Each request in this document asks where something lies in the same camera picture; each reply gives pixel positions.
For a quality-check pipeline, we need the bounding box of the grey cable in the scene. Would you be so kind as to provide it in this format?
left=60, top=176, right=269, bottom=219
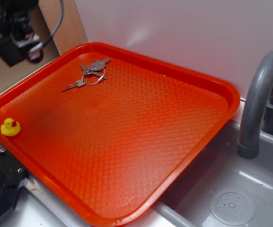
left=28, top=0, right=65, bottom=63

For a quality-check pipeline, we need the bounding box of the round sink drain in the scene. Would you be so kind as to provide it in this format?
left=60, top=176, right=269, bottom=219
left=210, top=187, right=256, bottom=226

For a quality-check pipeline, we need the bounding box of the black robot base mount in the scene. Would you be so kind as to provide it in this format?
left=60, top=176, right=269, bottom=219
left=0, top=148, right=26, bottom=223

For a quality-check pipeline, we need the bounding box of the silver key bunch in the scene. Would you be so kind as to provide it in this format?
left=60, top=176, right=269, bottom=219
left=61, top=57, right=111, bottom=92

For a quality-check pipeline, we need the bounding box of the grey plastic sink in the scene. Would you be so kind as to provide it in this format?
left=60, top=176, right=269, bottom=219
left=0, top=119, right=273, bottom=227

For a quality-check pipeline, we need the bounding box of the grey curved faucet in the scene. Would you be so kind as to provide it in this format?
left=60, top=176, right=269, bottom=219
left=238, top=51, right=273, bottom=159

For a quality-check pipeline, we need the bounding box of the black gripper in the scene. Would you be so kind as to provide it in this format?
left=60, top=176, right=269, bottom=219
left=0, top=0, right=39, bottom=45

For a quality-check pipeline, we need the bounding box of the wooden plank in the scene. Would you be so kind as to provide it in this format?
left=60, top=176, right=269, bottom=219
left=38, top=0, right=88, bottom=55

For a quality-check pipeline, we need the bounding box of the orange plastic tray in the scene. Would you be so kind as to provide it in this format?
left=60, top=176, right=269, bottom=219
left=0, top=42, right=241, bottom=221

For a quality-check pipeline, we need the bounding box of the yellow rubber duck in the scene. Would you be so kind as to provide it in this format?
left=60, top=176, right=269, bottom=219
left=0, top=118, right=21, bottom=137

